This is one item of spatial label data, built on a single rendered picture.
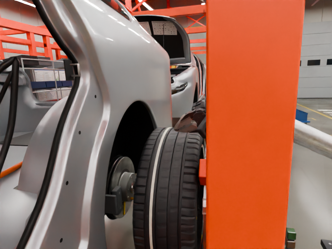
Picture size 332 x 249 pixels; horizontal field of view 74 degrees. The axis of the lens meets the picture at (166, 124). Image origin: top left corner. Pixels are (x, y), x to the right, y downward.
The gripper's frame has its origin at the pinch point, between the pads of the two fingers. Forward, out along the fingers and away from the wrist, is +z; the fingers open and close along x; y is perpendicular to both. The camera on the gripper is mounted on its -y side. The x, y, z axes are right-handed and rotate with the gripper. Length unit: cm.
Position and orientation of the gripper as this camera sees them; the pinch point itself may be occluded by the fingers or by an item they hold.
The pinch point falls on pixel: (177, 129)
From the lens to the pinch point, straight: 85.2
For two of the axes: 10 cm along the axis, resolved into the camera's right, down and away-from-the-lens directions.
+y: 1.9, -6.0, 7.8
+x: -5.8, -7.1, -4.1
